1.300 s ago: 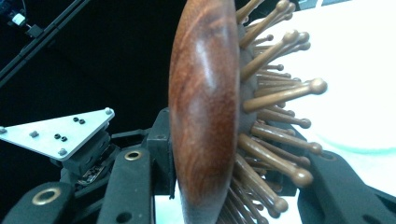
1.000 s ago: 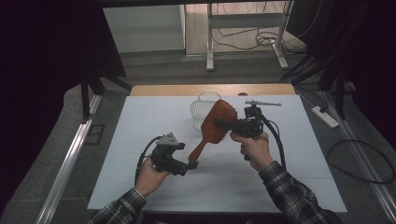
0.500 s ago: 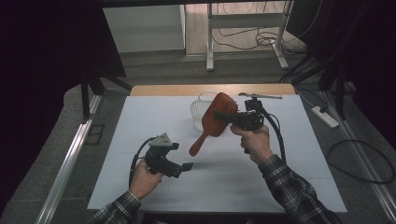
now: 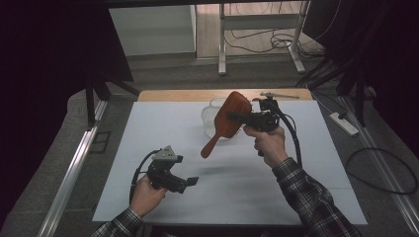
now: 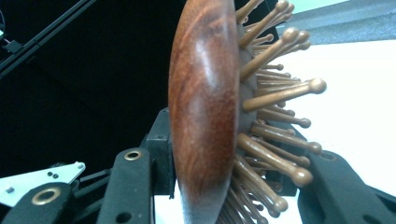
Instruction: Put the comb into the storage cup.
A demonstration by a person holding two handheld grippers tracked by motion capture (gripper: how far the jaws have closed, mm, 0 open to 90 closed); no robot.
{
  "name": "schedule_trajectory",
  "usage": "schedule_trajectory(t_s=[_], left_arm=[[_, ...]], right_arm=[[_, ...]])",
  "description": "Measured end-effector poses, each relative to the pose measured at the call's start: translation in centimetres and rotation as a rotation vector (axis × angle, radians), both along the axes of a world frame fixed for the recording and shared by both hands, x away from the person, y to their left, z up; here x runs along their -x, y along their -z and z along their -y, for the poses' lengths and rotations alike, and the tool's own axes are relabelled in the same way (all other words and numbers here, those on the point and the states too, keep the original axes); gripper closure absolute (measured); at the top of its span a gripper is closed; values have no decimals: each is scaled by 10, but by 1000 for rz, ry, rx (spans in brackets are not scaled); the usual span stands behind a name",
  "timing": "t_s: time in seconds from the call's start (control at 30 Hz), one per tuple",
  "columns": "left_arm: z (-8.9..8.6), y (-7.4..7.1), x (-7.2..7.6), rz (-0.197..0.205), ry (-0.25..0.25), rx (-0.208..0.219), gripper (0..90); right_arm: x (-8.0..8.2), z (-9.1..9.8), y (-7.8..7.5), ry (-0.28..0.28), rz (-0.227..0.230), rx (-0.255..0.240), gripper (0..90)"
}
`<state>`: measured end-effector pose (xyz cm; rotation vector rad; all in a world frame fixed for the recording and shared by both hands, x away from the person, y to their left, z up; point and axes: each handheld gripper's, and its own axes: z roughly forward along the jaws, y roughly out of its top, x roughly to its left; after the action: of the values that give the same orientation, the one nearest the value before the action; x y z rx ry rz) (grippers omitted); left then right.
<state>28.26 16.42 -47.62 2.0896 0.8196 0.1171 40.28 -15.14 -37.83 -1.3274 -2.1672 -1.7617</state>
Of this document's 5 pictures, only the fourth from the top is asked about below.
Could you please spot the brown wooden hairbrush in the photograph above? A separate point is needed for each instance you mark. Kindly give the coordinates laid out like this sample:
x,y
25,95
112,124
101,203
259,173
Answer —
x,y
230,126

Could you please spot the dark floor hatch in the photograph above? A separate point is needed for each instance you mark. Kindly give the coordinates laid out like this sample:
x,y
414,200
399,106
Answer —
x,y
100,142

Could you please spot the person's right hand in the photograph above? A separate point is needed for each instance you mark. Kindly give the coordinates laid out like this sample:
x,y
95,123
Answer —
x,y
271,146

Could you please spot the white power strip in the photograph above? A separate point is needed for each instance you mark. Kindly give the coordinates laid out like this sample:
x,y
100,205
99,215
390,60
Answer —
x,y
344,124

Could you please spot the white cabinet panel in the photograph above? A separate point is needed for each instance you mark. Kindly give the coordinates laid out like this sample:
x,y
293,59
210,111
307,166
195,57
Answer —
x,y
151,29

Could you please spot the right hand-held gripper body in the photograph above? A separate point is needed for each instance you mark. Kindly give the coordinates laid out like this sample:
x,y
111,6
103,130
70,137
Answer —
x,y
263,120

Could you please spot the white metal desk frame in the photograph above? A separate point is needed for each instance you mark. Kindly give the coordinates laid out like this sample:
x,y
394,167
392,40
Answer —
x,y
222,49

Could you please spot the aluminium floor rail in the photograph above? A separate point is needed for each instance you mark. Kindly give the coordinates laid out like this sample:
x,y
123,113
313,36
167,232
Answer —
x,y
382,161
70,177

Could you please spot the dark curtain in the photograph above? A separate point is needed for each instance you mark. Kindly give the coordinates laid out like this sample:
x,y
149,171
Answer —
x,y
42,82
392,65

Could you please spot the black metal stand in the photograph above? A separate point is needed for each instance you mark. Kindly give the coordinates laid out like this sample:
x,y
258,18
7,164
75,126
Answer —
x,y
89,105
360,98

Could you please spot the person's left hand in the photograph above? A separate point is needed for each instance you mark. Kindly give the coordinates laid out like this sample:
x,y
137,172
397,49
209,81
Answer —
x,y
146,197

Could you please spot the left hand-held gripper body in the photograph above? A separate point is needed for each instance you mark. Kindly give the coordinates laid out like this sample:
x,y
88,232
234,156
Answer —
x,y
161,176

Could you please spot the white table mat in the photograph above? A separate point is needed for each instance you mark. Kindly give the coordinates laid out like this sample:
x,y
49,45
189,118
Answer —
x,y
230,191

